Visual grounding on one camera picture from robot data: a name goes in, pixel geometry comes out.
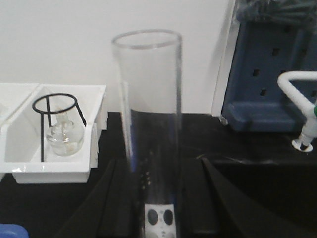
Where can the right white storage bin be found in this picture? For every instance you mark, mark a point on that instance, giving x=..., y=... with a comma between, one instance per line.
x=27, y=167

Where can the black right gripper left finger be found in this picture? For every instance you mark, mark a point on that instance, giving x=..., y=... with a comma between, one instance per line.
x=107, y=211

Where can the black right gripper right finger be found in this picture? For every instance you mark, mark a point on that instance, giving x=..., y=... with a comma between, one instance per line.
x=215, y=208

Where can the middle white storage bin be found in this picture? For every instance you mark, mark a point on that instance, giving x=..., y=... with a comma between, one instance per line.
x=13, y=97

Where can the blue-grey drying pegboard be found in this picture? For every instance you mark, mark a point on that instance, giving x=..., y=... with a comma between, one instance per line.
x=275, y=36

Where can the black wire tripod stand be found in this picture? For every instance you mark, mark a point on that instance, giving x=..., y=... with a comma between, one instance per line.
x=48, y=117

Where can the white test tube rack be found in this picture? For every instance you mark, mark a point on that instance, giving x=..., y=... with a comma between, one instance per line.
x=160, y=221

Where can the round glass flask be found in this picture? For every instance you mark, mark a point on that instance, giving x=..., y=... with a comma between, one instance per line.
x=65, y=137

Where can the white storage bin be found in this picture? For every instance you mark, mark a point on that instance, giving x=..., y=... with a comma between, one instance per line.
x=13, y=97
x=27, y=167

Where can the black lab sink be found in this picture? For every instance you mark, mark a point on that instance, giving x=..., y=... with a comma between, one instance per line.
x=288, y=190

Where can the blue plastic tray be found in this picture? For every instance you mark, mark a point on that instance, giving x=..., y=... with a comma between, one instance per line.
x=13, y=231

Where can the clear glass test tube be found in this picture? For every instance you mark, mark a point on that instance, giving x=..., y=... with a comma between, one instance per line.
x=149, y=70

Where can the white lab faucet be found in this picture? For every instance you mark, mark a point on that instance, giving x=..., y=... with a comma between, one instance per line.
x=309, y=131

